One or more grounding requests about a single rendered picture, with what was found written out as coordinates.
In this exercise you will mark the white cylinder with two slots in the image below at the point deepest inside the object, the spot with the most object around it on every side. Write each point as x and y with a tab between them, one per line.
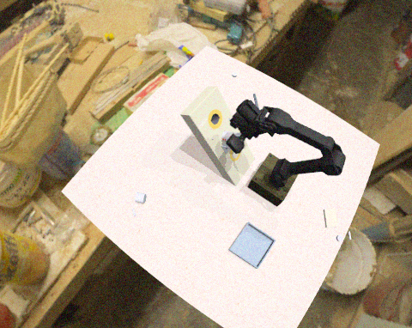
226	135

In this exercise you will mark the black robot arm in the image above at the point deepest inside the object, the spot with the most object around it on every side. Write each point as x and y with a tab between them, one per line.
280	122

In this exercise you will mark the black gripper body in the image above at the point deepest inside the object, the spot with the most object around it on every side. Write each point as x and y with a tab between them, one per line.
236	144

